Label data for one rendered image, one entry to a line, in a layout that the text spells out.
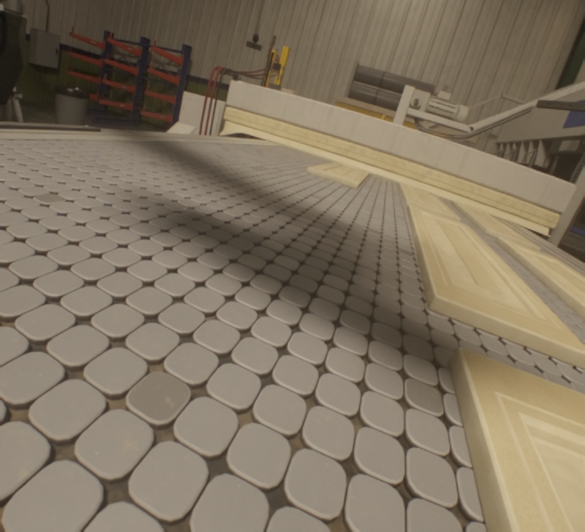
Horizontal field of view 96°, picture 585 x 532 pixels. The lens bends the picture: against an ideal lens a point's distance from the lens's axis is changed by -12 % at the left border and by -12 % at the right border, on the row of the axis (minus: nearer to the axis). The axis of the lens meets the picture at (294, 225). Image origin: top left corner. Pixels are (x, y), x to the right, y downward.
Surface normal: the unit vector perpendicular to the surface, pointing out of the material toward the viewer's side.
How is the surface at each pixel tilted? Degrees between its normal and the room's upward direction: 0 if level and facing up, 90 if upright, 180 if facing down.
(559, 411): 0
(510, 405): 0
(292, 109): 90
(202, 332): 0
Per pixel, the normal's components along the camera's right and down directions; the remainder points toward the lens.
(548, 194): -0.30, 0.23
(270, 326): 0.27, -0.91
